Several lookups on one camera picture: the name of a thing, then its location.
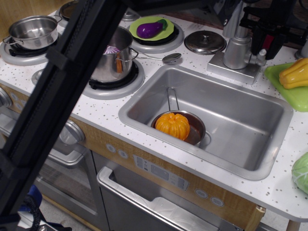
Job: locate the steel bowl pot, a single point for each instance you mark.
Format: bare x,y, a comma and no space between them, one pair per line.
34,32

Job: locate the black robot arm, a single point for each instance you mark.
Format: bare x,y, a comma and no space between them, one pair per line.
63,80

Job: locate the metal spoon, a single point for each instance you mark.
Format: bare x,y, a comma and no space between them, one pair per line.
166,60

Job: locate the orange toy pumpkin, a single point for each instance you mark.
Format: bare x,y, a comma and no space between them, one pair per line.
175,125

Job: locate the green cutting board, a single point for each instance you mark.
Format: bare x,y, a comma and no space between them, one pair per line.
297,97

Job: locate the left stove burner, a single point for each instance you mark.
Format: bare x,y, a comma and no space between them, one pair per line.
12,54

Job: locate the small steel saucepan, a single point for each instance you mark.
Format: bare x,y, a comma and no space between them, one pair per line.
198,130

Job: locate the tall steel pot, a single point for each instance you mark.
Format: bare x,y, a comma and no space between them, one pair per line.
115,67

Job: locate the stove burner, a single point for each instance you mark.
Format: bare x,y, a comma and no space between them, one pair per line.
117,93
176,42
12,54

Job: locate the silver toy faucet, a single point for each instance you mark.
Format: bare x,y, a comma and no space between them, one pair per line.
237,61

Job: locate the red toy vegetable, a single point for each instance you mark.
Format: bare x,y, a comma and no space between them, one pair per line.
267,42

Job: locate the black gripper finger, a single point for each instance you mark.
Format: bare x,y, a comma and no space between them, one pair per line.
276,45
258,38

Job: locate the silver stove knob front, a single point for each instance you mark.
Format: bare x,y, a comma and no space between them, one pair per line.
71,133

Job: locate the steel pot lid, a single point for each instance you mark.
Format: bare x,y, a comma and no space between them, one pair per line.
205,42

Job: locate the dishwasher door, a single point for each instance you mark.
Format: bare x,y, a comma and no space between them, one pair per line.
133,203

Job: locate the oven door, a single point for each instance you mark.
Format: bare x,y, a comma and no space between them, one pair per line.
68,181

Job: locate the purple toy onion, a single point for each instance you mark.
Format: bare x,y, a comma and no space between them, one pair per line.
111,49

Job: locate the front stove burner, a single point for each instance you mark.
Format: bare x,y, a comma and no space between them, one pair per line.
117,93

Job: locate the green toy cabbage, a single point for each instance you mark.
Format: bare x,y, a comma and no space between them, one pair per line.
300,173

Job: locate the silver knob back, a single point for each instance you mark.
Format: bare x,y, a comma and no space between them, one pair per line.
130,16

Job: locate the silver faucet lever handle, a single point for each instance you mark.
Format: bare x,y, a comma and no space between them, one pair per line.
261,57

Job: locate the yellow toy squash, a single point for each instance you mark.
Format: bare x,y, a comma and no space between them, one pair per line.
296,75

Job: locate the silver knob far left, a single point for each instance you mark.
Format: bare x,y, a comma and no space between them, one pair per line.
5,100

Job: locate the back stove burner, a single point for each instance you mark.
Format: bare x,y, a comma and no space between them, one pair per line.
176,42

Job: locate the green plate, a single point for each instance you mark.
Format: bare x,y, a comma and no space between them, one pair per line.
150,19

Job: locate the purple toy eggplant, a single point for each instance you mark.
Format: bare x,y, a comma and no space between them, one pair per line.
150,30

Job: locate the silver sink basin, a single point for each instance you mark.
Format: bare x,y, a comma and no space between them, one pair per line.
244,128

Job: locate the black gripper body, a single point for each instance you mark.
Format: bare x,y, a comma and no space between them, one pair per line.
277,19

